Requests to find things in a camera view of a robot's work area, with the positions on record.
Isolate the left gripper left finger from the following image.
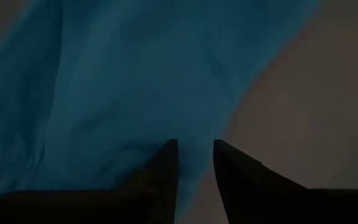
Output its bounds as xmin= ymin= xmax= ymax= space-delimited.
xmin=0 ymin=139 xmax=180 ymax=224

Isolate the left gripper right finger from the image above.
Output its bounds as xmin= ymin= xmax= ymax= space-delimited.
xmin=213 ymin=139 xmax=358 ymax=224

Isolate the bright blue garment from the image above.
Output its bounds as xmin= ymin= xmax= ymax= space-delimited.
xmin=0 ymin=0 xmax=320 ymax=217

